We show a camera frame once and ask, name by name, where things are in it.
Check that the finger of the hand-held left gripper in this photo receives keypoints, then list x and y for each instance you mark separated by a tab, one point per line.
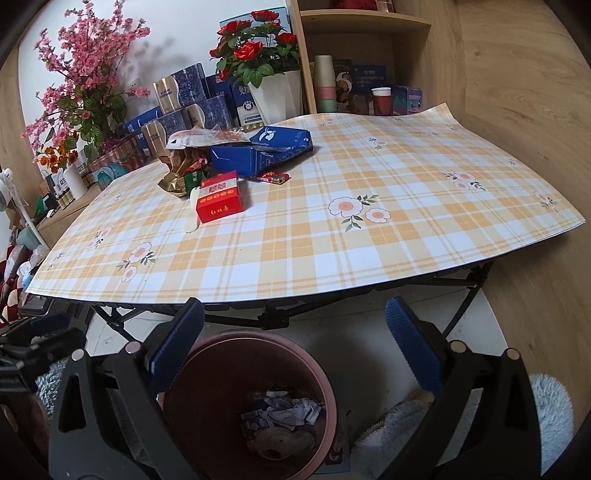
51	322
60	350

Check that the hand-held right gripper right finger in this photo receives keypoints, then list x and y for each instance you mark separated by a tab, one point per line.
411	346

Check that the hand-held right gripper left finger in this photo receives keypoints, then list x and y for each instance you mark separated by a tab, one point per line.
173	350

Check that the brown plastic bin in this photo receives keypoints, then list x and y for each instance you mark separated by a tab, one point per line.
203	369

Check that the blue printed carton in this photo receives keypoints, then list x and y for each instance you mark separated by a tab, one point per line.
253	427

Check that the white paper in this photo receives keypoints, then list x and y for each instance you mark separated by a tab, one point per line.
295	408

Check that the round white lid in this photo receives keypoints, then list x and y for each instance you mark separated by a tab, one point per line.
281	445

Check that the red cigarette box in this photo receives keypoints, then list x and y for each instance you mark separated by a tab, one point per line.
219	198

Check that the gold brown foil wrapper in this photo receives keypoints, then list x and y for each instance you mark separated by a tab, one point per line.
178	175

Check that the white and red snack wrapper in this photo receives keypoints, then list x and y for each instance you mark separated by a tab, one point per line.
198	137

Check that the blue pouch with white logo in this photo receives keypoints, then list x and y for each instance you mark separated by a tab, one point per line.
272	147

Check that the red white checked blanket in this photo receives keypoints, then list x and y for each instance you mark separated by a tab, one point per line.
11	290

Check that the low wooden cabinet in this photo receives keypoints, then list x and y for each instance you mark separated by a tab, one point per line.
69	217

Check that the yellow plaid flowered tablecloth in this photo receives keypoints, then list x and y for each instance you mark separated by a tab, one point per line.
346	240

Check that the row of small brown bottles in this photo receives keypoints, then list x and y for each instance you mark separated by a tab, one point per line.
62	196

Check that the cream plastic strip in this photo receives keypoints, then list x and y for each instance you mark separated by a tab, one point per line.
193	217

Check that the white standing fan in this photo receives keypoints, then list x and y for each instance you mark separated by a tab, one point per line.
7	189

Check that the white ribbed vase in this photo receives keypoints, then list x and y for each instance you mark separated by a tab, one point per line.
76	182

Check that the orange flower bunch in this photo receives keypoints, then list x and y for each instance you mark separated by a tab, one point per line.
57	157

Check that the green candy wrapper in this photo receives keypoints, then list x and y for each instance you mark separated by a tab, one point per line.
197	180

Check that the silver and blue gift box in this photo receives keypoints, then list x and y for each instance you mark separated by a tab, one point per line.
152	134
182	87
212	113

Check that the flat blue carton box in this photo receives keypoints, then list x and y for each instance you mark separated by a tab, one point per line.
141	122

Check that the red paper cup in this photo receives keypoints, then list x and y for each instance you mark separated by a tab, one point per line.
382	102

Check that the brown paper cup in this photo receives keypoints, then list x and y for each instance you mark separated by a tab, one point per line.
359	105

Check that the small blue purple box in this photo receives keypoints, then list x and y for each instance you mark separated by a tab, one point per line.
408	99

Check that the blue and white box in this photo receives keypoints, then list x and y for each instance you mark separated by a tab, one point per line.
244	106

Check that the pink blossom bouquet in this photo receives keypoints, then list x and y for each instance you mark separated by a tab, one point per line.
87	69

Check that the small dark blue box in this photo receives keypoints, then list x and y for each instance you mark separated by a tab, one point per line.
217	85

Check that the white flower pot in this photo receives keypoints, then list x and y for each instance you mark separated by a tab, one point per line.
277	99

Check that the stack of pastel paper cups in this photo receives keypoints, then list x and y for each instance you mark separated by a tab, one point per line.
323	83

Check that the wooden shelf unit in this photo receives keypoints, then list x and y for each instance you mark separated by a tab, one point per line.
443	55

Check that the red rose bouquet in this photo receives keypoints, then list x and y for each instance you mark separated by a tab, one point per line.
254	46

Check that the red gift basket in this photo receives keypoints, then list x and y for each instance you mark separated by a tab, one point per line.
351	3

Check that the black folding table frame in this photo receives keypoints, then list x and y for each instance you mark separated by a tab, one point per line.
277	316

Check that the white wall socket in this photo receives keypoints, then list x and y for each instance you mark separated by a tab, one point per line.
135	83

